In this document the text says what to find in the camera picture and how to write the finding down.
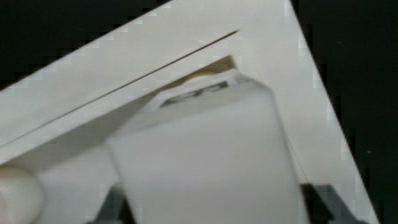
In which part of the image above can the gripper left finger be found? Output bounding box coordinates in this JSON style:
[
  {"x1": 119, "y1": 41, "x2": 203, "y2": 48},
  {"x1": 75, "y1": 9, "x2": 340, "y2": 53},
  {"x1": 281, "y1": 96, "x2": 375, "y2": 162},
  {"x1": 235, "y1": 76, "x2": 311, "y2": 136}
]
[{"x1": 87, "y1": 183, "x2": 134, "y2": 224}]

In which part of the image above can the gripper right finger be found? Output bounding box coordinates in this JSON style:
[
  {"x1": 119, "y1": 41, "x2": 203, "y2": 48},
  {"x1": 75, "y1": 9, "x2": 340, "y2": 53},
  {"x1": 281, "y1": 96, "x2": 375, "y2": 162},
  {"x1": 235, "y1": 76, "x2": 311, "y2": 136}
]
[{"x1": 301, "y1": 184, "x2": 368, "y2": 224}]

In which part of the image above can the white table leg with tag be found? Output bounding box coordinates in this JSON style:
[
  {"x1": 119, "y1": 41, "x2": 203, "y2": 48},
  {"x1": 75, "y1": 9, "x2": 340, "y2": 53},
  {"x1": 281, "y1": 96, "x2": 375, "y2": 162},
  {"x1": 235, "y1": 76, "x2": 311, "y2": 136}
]
[{"x1": 0, "y1": 167, "x2": 45, "y2": 224}]

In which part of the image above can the white square table top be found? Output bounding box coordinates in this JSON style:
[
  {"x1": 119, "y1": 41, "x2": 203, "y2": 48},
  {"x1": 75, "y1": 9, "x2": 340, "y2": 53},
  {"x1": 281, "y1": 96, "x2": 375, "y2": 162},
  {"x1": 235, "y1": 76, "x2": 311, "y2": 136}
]
[{"x1": 0, "y1": 0, "x2": 381, "y2": 224}]

